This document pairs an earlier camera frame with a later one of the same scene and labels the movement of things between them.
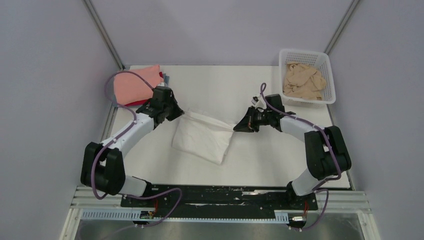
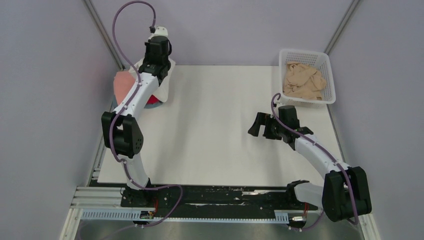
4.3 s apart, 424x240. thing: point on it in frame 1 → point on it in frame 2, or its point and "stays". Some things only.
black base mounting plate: x=167 y=201 stays
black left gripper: x=177 y=112 → x=146 y=45
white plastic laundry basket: x=306 y=79 stays
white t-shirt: x=202 y=135 → x=162 y=91
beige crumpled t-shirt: x=303 y=81 stays
